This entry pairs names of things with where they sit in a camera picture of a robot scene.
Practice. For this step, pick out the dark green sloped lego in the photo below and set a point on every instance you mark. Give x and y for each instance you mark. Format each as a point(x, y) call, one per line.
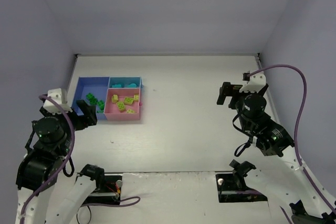
point(100, 106)

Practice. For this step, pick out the yellow printed lego brick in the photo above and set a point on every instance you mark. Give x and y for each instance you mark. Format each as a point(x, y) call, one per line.
point(130, 111)

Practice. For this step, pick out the teal plastic bin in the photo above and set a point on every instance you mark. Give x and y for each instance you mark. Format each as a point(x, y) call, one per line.
point(125, 81)

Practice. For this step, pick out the teal rounded lego piece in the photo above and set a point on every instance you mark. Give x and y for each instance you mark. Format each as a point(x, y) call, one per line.
point(132, 85)

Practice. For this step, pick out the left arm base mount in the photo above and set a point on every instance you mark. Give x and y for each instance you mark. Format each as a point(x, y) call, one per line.
point(109, 192)

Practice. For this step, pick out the blue plastic bin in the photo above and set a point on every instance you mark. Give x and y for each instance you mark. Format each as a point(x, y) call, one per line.
point(98, 86)

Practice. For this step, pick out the lime green lego brick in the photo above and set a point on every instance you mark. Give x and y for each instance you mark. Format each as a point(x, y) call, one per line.
point(121, 106)

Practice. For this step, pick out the lime rounded lego brick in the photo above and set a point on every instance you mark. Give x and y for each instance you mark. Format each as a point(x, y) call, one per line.
point(128, 100)

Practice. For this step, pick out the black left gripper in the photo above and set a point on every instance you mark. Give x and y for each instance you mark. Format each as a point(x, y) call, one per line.
point(79, 118)

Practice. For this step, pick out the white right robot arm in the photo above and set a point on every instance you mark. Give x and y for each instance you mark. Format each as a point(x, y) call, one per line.
point(304, 200)

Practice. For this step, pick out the teal green lego stack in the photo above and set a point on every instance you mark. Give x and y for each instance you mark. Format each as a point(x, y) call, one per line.
point(117, 86)

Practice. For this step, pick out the dark green square lego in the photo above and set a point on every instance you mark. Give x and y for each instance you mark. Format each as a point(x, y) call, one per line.
point(90, 96)

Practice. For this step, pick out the pink plastic bin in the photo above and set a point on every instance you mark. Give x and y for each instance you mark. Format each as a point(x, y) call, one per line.
point(111, 110)

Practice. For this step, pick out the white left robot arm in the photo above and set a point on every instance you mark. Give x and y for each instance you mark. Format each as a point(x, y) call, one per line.
point(49, 149)

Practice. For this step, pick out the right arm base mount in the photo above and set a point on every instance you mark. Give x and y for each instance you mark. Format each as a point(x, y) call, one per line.
point(231, 190)

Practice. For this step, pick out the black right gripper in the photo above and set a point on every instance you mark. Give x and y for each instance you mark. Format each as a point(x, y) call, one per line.
point(233, 94)

